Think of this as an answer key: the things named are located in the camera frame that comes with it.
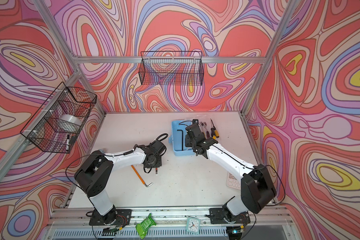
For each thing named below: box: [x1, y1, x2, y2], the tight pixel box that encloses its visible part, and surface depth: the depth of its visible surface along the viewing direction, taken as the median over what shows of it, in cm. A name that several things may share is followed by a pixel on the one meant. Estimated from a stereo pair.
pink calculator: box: [226, 171, 241, 190], surface depth 85 cm
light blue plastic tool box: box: [168, 119, 195, 156], surface depth 102 cm
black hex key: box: [177, 129, 184, 151], surface depth 104 cm
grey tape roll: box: [59, 114, 82, 126], surface depth 75 cm
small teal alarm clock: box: [186, 217, 201, 234], surface depth 71 cm
